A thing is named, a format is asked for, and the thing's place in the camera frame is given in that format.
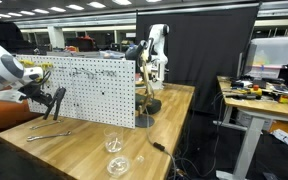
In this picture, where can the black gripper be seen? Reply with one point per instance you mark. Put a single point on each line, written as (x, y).
(35, 93)

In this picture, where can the black hand tool pliers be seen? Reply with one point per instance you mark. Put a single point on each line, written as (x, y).
(59, 100)

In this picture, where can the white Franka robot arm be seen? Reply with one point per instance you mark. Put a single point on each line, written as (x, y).
(0, 66)

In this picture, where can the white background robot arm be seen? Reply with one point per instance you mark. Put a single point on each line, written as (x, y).
(157, 36)

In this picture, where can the black handheld desk tool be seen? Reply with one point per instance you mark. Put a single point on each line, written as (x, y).
(240, 96)

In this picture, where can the small silver wrench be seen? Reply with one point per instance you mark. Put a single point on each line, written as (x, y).
(47, 124)

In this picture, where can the large silver wrench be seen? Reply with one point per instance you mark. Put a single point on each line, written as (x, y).
(47, 136)

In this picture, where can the metal pegboard hook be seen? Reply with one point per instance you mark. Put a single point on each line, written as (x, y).
(105, 72)
(84, 73)

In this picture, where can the orange sofa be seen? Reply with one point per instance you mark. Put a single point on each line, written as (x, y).
(4, 116)

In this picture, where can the white pegboard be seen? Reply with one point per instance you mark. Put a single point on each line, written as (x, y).
(110, 106)

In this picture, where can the white building pillar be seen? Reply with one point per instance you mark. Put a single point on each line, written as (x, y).
(56, 37)

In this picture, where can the dark red background cart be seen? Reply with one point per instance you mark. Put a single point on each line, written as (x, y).
(85, 43)

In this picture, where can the clear plastic container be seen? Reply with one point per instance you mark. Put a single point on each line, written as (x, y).
(111, 54)

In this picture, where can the clear glass cup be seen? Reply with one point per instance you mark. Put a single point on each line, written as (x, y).
(113, 141)

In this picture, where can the black chair back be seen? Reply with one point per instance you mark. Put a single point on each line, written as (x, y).
(4, 33)

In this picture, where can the fluorescent ceiling light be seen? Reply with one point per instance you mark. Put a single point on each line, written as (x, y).
(27, 13)
(74, 7)
(40, 11)
(121, 2)
(96, 4)
(57, 9)

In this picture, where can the clear round glass dish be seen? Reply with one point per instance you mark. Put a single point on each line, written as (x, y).
(118, 166)

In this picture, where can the wooden stand with black base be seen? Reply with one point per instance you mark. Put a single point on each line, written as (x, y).
(149, 106)

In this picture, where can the small clear round cap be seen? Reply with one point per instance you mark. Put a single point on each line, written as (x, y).
(140, 159)

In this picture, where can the black curtain partition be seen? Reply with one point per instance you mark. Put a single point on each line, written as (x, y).
(204, 60)

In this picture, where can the black computer monitor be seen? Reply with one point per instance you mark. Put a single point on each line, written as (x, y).
(240, 65)

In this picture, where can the yellow emergency stop red button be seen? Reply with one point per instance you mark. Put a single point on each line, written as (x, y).
(255, 90)

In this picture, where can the wooden desk white legs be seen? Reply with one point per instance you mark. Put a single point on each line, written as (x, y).
(254, 133)

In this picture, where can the red and yellow desk item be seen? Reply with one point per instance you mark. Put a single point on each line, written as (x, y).
(283, 99)

